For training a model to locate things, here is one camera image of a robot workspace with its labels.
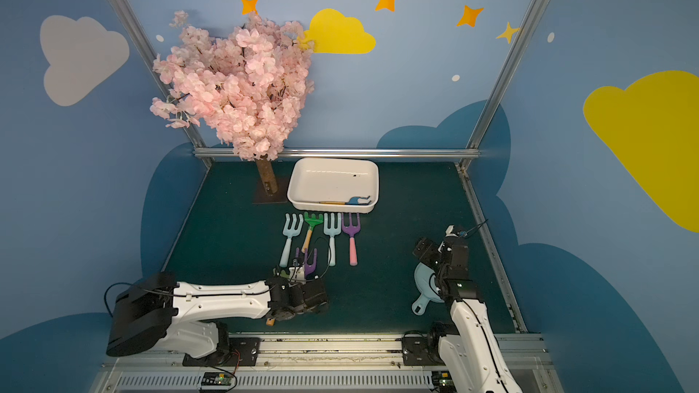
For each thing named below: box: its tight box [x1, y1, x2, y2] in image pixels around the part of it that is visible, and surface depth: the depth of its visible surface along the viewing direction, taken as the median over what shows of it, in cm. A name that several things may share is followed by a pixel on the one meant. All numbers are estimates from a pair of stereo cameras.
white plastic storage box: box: [287, 157, 380, 214], surface depth 116 cm
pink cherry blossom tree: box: [149, 10, 315, 162], surface depth 67 cm
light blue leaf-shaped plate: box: [411, 262, 445, 316], surface depth 82 cm
